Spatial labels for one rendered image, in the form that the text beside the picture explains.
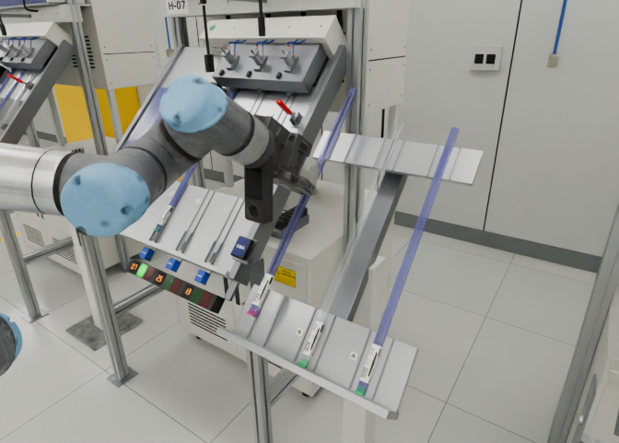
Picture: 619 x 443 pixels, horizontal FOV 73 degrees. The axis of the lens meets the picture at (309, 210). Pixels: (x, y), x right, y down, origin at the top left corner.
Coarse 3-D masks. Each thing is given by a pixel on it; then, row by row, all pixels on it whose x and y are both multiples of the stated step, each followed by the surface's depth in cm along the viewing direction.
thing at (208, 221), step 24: (168, 192) 123; (192, 192) 119; (216, 192) 115; (144, 216) 122; (192, 216) 114; (216, 216) 111; (240, 216) 107; (168, 240) 114; (192, 240) 111; (216, 240) 107; (216, 264) 104
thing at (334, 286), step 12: (396, 132) 84; (396, 144) 84; (384, 156) 83; (384, 168) 82; (372, 192) 80; (360, 216) 79; (360, 228) 78; (348, 240) 78; (348, 252) 77; (348, 264) 77; (336, 276) 76; (336, 288) 75; (324, 300) 75; (324, 312) 74; (300, 360) 72
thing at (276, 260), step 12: (348, 96) 88; (348, 108) 87; (336, 120) 86; (336, 132) 85; (324, 144) 85; (324, 156) 83; (300, 204) 81; (300, 216) 81; (288, 228) 79; (288, 240) 79; (276, 252) 78; (276, 264) 77; (252, 312) 75
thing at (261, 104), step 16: (192, 48) 151; (176, 64) 151; (192, 64) 147; (208, 80) 139; (320, 80) 117; (240, 96) 128; (256, 96) 125; (272, 96) 122; (304, 96) 117; (256, 112) 122; (272, 112) 119; (304, 112) 114; (288, 128) 114
